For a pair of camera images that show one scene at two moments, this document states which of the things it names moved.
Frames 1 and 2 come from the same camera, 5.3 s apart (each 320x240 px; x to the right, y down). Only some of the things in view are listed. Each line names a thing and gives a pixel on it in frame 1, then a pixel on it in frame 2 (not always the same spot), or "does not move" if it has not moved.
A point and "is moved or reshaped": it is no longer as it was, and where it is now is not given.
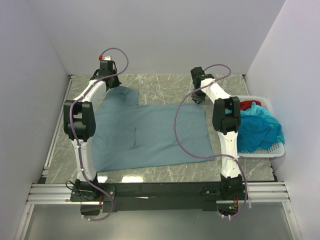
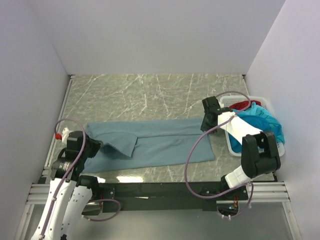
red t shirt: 246,104 does not move
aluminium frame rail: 44,193 does not move
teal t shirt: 258,130 does not move
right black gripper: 199,99 to 204,127
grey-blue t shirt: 128,135 is moved or reshaped
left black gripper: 117,83 to 95,145
